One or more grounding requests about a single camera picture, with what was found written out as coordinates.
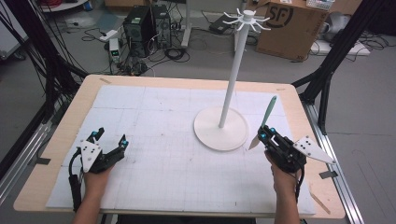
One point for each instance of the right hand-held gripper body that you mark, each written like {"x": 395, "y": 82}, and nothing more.
{"x": 288, "y": 152}

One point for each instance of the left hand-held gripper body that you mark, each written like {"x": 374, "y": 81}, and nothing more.
{"x": 93, "y": 157}

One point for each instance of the white hook stand rack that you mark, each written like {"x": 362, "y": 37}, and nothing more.
{"x": 232, "y": 84}

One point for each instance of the person's left hand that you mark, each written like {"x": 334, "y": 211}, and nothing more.
{"x": 95, "y": 183}

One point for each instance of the person's right hand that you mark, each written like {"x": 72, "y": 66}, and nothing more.
{"x": 283, "y": 180}

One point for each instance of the white grid mat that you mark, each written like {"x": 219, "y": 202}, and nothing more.
{"x": 162, "y": 155}

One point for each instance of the black tape piece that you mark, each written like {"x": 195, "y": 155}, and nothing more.
{"x": 42, "y": 161}
{"x": 328, "y": 174}

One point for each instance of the thin wooden stick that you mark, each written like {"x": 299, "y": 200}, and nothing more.
{"x": 320, "y": 202}

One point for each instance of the white device with green display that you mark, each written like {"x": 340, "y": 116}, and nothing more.
{"x": 114, "y": 49}

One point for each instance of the white flat board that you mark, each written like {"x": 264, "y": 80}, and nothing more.
{"x": 323, "y": 49}

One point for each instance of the white power strip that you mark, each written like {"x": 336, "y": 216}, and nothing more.
{"x": 108, "y": 35}

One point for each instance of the cardboard box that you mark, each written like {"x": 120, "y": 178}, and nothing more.
{"x": 289, "y": 29}

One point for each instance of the large black computer tower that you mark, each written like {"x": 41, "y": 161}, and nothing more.
{"x": 138, "y": 31}

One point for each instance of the black laptop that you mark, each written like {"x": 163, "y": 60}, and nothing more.
{"x": 220, "y": 25}

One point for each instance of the slim black computer tower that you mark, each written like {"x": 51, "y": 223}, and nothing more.
{"x": 162, "y": 28}

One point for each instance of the white desk leg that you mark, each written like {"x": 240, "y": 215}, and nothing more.
{"x": 186, "y": 25}

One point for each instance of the aluminium rail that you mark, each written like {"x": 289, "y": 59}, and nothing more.
{"x": 334, "y": 186}
{"x": 21, "y": 161}

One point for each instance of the black metal frame stand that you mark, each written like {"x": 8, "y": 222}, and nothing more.
{"x": 40, "y": 53}
{"x": 336, "y": 56}

